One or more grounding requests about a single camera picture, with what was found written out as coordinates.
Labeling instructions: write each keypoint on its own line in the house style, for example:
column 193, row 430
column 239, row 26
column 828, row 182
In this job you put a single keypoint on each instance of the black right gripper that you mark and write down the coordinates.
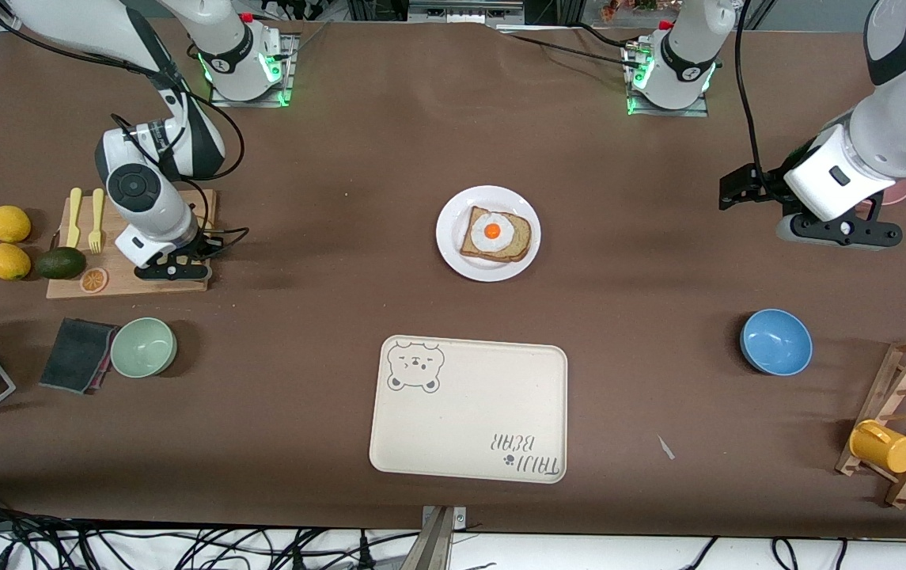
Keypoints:
column 201, row 246

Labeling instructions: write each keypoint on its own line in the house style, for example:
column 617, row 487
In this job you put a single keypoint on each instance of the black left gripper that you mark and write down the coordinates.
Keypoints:
column 761, row 188

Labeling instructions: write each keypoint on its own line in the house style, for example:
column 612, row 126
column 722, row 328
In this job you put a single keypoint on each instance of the white round plate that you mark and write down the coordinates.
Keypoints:
column 449, row 253

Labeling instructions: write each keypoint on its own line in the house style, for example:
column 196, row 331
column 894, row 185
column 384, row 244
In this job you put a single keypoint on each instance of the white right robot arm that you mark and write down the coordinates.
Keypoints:
column 144, row 198

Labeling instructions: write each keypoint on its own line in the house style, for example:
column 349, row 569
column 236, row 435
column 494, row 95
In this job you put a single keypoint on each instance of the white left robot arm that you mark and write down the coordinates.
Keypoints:
column 904, row 134

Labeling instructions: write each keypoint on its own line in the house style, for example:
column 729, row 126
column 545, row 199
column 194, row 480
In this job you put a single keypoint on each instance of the yellow plastic fork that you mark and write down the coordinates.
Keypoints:
column 96, row 229

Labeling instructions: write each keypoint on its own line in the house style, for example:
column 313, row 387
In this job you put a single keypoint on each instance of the orange slice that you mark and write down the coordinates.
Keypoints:
column 93, row 280

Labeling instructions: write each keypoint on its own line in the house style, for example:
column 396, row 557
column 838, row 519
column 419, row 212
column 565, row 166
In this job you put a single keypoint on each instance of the pale green bowl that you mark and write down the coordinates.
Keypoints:
column 144, row 348

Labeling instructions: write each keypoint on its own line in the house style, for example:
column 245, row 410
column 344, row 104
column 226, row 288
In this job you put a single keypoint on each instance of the yellow plastic knife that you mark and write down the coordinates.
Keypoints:
column 73, row 226

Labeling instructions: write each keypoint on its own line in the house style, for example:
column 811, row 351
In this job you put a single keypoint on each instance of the wooden cutting board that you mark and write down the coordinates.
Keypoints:
column 73, row 289

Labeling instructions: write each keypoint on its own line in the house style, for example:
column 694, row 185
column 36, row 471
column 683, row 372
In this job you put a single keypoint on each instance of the dark green avocado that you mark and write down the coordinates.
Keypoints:
column 60, row 264

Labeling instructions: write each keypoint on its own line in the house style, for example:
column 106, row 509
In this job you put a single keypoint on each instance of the blue bowl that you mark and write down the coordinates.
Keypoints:
column 777, row 342

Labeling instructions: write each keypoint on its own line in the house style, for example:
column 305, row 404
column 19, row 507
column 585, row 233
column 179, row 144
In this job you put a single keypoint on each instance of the pink bowl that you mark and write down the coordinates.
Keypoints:
column 905, row 195

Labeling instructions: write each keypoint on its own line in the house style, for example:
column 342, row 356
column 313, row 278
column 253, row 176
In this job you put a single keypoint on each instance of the dark grey folded cloth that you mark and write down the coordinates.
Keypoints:
column 77, row 356

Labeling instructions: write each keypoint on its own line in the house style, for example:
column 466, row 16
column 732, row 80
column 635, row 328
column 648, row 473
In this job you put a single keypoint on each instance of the yellow lemon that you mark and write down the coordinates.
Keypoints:
column 9, row 224
column 8, row 262

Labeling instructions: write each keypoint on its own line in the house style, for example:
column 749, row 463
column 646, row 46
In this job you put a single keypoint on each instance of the small toasted bread slice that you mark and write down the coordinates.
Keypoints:
column 520, row 241

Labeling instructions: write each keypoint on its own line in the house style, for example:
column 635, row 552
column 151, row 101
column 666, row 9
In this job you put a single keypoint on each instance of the fried egg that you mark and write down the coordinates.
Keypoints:
column 492, row 231

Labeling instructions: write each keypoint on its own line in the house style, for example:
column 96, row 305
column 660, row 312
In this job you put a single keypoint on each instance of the white tape scrap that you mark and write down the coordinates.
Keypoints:
column 665, row 447

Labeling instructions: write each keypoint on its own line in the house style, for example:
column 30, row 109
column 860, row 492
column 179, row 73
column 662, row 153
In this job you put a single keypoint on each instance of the yellow mug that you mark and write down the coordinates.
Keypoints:
column 884, row 447

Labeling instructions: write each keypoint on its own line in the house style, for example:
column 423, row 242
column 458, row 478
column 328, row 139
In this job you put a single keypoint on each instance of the beige bear print tray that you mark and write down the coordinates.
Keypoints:
column 468, row 412

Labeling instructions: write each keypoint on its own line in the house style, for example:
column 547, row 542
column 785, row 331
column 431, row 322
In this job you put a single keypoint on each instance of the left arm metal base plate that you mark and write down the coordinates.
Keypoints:
column 698, row 112

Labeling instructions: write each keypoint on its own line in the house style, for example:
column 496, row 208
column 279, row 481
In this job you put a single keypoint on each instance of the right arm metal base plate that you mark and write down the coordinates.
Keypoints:
column 288, row 79

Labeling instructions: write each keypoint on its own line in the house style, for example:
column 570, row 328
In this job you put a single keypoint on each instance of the grey aluminium frame rail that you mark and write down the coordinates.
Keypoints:
column 464, row 11

